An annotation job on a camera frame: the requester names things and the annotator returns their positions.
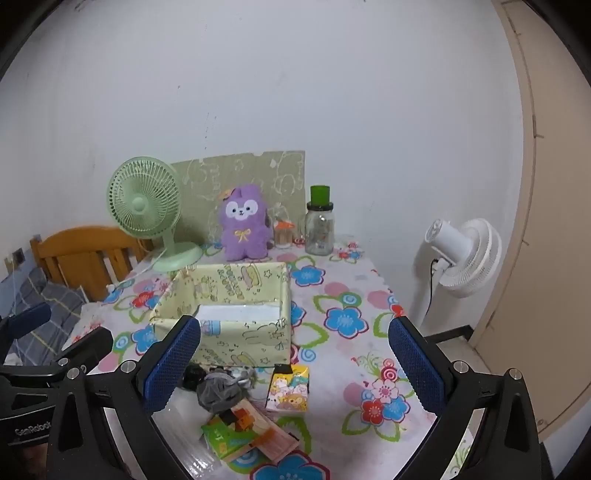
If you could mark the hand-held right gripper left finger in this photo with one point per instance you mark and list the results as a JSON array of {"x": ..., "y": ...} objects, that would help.
[{"x": 173, "y": 364}]

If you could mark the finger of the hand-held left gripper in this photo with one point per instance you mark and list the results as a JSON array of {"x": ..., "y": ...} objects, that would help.
[
  {"x": 27, "y": 318},
  {"x": 90, "y": 344}
]

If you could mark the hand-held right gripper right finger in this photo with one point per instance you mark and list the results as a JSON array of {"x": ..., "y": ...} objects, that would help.
[{"x": 415, "y": 364}]

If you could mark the yellow printed storage box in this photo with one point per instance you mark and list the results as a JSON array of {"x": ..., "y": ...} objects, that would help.
[{"x": 249, "y": 332}]

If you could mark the yellow cartoon tissue packet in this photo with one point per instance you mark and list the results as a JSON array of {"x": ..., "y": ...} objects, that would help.
[{"x": 288, "y": 390}]

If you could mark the grey plaid blanket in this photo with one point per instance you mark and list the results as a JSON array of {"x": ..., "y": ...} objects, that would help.
[{"x": 51, "y": 300}]

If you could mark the wooden chair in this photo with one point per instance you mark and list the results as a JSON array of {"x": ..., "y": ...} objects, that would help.
[{"x": 78, "y": 249}]

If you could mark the floral tablecloth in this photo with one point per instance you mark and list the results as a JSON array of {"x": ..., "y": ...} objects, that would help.
[{"x": 351, "y": 286}]

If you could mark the white standing fan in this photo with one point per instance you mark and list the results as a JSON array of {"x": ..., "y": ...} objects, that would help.
[{"x": 480, "y": 258}]

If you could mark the green desk fan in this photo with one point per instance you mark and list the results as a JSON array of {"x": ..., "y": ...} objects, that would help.
[{"x": 138, "y": 205}]

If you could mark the purple plush toy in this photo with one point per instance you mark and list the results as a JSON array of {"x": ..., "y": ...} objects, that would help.
[{"x": 244, "y": 230}]

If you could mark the glass jar mug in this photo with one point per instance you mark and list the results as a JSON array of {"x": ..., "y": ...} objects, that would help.
[{"x": 318, "y": 235}]

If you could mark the toothpick jar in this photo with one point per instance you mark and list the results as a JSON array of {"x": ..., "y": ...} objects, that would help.
[{"x": 282, "y": 239}]

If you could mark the orange scissors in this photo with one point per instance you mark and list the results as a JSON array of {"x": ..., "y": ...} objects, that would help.
[{"x": 285, "y": 225}]

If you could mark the beige door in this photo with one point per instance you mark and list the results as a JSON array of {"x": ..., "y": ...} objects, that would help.
[{"x": 554, "y": 230}]

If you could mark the green plastic cup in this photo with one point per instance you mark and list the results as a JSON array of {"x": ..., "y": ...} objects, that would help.
[{"x": 321, "y": 194}]

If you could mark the wall socket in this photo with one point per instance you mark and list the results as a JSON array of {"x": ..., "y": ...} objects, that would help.
[{"x": 16, "y": 258}]

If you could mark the green printed wall mat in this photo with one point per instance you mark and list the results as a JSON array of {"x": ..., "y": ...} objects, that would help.
[{"x": 258, "y": 170}]

